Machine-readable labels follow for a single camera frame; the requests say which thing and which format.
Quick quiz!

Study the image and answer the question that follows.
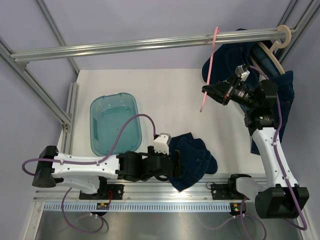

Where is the pink plastic hanger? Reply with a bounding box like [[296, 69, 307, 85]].
[[199, 26, 220, 113]]

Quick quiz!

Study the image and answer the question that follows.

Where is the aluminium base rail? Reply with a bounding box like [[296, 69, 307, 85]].
[[33, 173, 276, 203]]

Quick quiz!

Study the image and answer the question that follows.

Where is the beige wooden hanger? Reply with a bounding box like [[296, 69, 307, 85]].
[[257, 25, 292, 75]]

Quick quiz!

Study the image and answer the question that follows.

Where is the teal plastic basin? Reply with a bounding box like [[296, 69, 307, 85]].
[[90, 92, 142, 157]]

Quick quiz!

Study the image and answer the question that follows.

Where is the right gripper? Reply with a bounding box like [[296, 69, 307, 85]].
[[202, 74, 258, 110]]

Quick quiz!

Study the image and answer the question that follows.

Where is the purple cable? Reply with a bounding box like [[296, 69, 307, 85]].
[[197, 65, 308, 240], [21, 113, 158, 236]]

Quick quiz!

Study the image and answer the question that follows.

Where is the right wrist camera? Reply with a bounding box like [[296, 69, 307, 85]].
[[235, 64, 250, 82]]

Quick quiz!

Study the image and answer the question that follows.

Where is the aluminium hanging rail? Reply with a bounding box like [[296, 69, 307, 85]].
[[9, 26, 297, 66]]

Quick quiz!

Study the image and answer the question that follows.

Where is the slotted cable duct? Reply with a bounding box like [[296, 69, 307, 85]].
[[44, 202, 231, 213]]

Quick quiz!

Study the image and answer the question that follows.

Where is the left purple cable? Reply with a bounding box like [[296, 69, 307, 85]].
[[21, 113, 158, 236]]

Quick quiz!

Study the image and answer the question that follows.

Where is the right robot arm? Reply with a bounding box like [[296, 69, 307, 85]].
[[202, 74, 310, 219]]

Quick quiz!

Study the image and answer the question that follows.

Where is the left aluminium frame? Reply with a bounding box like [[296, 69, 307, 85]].
[[0, 0, 77, 151]]

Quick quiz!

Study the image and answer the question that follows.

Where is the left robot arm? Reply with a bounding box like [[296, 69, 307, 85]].
[[32, 145, 183, 199]]

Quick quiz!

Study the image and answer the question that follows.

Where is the aluminium frame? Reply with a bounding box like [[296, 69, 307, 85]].
[[275, 0, 320, 65], [0, 0, 77, 151]]

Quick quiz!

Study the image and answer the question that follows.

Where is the dark denim skirt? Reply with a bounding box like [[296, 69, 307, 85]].
[[169, 132, 218, 192]]

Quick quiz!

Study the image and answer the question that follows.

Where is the right aluminium frame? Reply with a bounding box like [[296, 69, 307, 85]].
[[275, 0, 320, 65]]

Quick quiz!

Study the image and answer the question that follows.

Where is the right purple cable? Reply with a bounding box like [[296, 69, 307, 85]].
[[197, 65, 308, 240]]

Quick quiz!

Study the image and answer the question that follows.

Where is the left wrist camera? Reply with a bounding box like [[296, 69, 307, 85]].
[[153, 133, 171, 155]]

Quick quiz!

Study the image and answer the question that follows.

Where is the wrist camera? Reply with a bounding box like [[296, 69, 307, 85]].
[[235, 64, 250, 82], [153, 133, 171, 155]]

